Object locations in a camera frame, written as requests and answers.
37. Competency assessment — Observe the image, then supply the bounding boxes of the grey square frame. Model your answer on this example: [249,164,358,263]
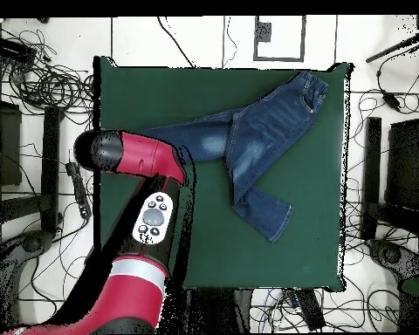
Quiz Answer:
[252,15,306,63]

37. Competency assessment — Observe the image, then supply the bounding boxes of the blue denim jeans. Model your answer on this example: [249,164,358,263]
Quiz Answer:
[139,70,329,243]

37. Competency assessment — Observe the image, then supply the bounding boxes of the black cable tangle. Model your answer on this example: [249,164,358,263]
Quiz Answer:
[0,20,95,116]

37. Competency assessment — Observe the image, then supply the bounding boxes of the black stand bar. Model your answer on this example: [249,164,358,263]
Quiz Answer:
[363,116,382,207]
[39,105,65,234]

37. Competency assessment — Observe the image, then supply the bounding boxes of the grey wheeled stand leg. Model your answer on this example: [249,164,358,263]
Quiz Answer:
[0,229,55,334]
[366,238,419,280]

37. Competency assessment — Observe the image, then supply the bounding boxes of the black tripod leg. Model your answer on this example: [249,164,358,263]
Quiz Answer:
[365,32,419,64]

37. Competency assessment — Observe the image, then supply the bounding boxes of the dark square case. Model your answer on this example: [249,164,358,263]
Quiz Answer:
[0,99,23,187]
[384,117,419,210]

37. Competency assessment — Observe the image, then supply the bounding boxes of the dark green table cloth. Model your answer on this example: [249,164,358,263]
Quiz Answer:
[92,55,354,296]

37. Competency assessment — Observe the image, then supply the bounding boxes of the black power strip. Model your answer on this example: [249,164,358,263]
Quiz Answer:
[294,288,326,331]
[65,161,93,220]

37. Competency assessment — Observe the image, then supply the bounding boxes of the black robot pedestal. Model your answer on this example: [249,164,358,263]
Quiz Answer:
[184,287,255,335]

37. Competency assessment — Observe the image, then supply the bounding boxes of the black flat box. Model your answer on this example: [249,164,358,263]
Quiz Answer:
[0,35,38,59]

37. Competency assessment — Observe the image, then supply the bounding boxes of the black power adapter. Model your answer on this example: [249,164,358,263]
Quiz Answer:
[381,91,402,112]

